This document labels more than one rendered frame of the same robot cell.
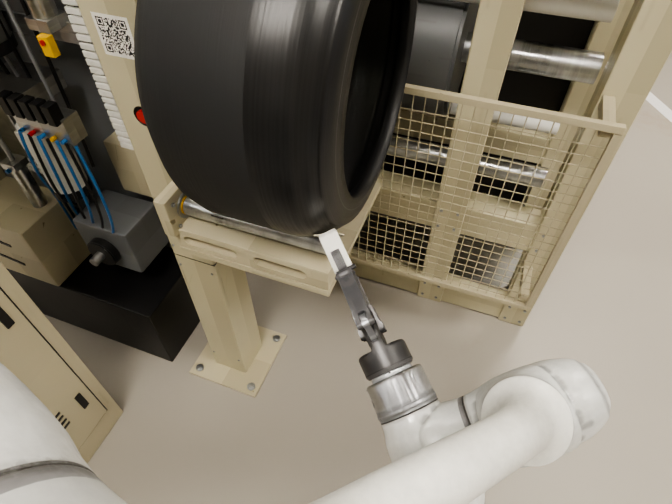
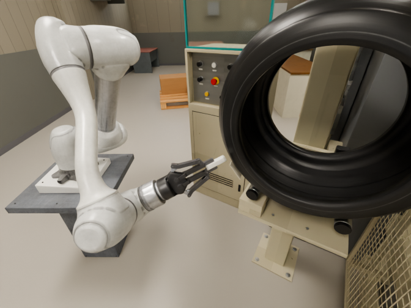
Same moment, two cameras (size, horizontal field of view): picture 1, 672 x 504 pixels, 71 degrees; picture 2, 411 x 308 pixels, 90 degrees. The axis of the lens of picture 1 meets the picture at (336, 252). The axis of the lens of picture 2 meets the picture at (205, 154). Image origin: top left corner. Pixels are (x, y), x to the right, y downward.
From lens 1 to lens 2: 81 cm
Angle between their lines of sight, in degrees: 72
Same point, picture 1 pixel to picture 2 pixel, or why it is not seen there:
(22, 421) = (96, 38)
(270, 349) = (280, 271)
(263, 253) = not seen: hidden behind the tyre
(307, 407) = (246, 289)
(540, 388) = (99, 195)
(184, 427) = (238, 231)
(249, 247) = not seen: hidden behind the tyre
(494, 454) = (79, 145)
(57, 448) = (92, 42)
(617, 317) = not seen: outside the picture
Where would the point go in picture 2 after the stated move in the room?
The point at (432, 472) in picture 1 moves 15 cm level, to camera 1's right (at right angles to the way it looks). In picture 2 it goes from (84, 126) to (40, 154)
